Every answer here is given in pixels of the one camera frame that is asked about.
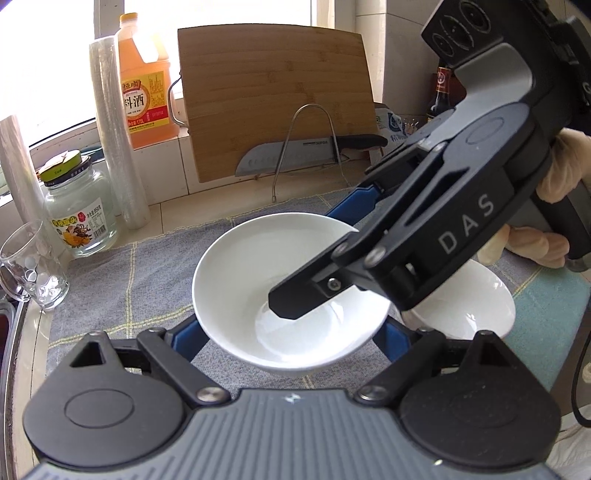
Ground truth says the dark vinegar bottle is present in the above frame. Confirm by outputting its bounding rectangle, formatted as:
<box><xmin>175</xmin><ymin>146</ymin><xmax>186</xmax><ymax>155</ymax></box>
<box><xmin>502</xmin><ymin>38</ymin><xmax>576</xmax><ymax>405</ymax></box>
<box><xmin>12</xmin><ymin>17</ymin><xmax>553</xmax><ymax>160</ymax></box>
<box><xmin>427</xmin><ymin>66</ymin><xmax>464</xmax><ymax>120</ymax></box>

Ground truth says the white blue salt bag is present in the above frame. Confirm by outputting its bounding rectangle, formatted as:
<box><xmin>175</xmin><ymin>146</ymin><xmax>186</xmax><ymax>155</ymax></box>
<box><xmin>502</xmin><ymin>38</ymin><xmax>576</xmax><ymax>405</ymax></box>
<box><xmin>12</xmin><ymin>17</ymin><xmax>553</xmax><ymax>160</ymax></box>
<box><xmin>374</xmin><ymin>103</ymin><xmax>419</xmax><ymax>154</ymax></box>

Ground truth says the plastic wrap roll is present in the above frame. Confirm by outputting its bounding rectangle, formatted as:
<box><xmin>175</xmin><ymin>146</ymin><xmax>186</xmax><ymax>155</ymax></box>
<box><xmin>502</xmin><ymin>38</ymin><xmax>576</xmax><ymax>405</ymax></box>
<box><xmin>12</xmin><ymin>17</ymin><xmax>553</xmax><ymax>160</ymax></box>
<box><xmin>0</xmin><ymin>115</ymin><xmax>65</xmax><ymax>258</ymax></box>
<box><xmin>89</xmin><ymin>36</ymin><xmax>150</xmax><ymax>230</ymax></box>

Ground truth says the right gloved hand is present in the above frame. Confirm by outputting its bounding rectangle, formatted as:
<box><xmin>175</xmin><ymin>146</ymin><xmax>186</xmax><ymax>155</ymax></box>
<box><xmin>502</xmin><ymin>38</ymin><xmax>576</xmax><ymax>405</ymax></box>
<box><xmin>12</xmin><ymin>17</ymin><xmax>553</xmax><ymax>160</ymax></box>
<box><xmin>476</xmin><ymin>127</ymin><xmax>591</xmax><ymax>269</ymax></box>

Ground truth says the grey checked table mat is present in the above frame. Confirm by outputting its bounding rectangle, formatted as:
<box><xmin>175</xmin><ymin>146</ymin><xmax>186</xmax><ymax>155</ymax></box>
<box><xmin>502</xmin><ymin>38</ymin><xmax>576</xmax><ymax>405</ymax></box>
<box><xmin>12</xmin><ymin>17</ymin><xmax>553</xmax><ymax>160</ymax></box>
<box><xmin>45</xmin><ymin>188</ymin><xmax>591</xmax><ymax>393</ymax></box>

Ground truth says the wire cutting board stand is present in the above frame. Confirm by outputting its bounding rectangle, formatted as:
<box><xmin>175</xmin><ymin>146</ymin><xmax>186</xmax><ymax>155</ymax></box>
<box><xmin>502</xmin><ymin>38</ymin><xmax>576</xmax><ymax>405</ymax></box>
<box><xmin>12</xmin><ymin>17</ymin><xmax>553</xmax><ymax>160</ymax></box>
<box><xmin>271</xmin><ymin>103</ymin><xmax>351</xmax><ymax>203</ymax></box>

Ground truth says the bamboo cutting board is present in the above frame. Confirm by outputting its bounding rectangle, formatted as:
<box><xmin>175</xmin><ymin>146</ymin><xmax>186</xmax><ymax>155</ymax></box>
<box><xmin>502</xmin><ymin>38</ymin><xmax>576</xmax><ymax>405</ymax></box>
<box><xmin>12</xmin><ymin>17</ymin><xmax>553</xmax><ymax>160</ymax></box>
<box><xmin>177</xmin><ymin>24</ymin><xmax>378</xmax><ymax>183</ymax></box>

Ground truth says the glass jar with label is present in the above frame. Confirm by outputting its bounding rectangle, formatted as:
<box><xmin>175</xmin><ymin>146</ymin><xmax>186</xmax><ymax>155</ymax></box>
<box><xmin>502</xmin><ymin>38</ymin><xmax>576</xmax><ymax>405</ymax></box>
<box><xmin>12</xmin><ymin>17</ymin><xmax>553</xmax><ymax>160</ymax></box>
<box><xmin>38</xmin><ymin>150</ymin><xmax>117</xmax><ymax>258</ymax></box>

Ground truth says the orange cooking wine jug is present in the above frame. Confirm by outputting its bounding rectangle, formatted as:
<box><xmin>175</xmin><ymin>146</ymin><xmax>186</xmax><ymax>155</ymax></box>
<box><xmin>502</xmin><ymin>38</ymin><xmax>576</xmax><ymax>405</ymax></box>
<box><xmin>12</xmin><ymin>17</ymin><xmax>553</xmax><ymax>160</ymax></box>
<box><xmin>116</xmin><ymin>12</ymin><xmax>179</xmax><ymax>150</ymax></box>

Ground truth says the plain white bowl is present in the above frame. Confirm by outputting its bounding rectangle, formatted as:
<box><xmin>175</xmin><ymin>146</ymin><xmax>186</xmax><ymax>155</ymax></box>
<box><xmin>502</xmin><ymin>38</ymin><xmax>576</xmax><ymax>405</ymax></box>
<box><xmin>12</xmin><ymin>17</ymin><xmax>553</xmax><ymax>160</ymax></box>
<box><xmin>402</xmin><ymin>260</ymin><xmax>516</xmax><ymax>340</ymax></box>

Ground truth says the white floral bowl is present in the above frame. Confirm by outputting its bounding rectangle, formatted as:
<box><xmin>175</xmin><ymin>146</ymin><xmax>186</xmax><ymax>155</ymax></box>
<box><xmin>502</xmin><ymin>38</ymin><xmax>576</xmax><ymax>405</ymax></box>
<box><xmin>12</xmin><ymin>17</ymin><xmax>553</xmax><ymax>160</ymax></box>
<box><xmin>192</xmin><ymin>212</ymin><xmax>391</xmax><ymax>376</ymax></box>

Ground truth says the kitchen knife black handle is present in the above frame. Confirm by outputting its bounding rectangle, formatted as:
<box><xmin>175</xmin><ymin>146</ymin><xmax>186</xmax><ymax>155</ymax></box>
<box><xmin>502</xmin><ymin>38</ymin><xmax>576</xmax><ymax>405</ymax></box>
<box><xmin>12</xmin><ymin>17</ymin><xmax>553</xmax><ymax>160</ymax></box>
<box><xmin>235</xmin><ymin>134</ymin><xmax>387</xmax><ymax>177</ymax></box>

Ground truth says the clear glass mug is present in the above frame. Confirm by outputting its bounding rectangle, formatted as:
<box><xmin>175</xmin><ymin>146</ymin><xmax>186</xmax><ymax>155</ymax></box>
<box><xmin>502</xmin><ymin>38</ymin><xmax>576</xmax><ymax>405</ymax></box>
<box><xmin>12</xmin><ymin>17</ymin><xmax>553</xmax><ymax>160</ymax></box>
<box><xmin>1</xmin><ymin>220</ymin><xmax>69</xmax><ymax>311</ymax></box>

